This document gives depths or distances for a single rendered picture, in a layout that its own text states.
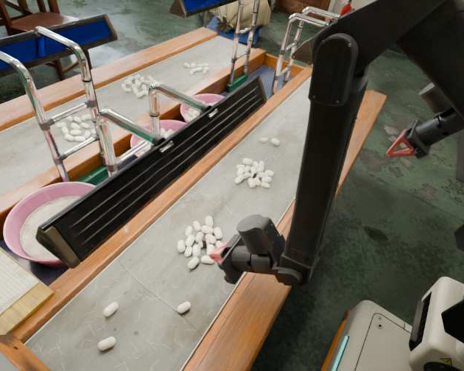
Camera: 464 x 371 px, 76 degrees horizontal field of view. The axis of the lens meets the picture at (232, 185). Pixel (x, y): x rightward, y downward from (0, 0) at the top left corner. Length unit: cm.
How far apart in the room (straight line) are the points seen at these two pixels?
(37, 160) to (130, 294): 58
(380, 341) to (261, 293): 76
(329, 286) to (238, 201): 97
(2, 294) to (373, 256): 179
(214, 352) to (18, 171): 81
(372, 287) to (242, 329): 126
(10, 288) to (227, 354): 50
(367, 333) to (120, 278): 100
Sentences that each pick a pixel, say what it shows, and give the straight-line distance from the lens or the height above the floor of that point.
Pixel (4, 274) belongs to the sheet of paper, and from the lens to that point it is 87.
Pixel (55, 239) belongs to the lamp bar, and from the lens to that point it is 47.
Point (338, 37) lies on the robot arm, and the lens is 34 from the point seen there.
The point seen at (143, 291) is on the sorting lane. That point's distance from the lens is 80.
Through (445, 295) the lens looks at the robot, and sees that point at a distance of 98.
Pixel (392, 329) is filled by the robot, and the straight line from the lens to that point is 150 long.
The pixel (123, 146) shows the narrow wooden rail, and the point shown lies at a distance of 117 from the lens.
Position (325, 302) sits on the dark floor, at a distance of 173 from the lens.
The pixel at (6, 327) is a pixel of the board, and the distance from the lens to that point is 81.
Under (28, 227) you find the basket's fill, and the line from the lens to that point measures 99.
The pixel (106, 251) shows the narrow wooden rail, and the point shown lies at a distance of 84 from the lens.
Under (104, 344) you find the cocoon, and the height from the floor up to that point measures 76.
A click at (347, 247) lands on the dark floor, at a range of 198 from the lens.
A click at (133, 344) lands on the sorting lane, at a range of 76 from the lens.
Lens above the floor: 146
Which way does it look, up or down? 46 degrees down
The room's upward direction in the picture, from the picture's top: 11 degrees clockwise
